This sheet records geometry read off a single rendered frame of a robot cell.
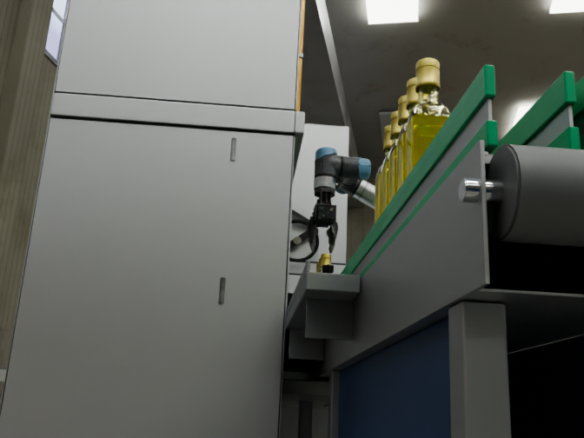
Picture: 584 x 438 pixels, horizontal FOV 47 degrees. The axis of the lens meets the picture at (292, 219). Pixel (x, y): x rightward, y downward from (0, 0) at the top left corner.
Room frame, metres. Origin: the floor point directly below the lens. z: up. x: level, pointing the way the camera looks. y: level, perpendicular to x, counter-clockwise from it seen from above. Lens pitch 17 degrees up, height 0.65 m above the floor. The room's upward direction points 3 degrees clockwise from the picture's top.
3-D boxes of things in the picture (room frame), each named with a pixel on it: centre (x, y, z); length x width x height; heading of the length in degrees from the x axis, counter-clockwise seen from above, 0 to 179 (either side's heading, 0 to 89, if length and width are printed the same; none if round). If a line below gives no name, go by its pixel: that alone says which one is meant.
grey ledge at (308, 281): (1.52, -0.04, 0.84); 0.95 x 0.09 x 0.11; 3
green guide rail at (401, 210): (2.18, -0.07, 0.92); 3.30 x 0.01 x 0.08; 3
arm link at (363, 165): (2.18, -0.20, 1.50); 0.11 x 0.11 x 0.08; 8
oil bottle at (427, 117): (0.87, -0.19, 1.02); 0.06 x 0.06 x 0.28; 3
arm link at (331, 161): (2.15, -0.11, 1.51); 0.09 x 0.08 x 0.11; 98
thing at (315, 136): (3.50, -0.06, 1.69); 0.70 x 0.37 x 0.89; 3
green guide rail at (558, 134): (2.18, -0.14, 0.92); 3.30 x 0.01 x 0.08; 3
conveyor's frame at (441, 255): (2.16, -0.16, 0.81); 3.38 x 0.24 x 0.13; 3
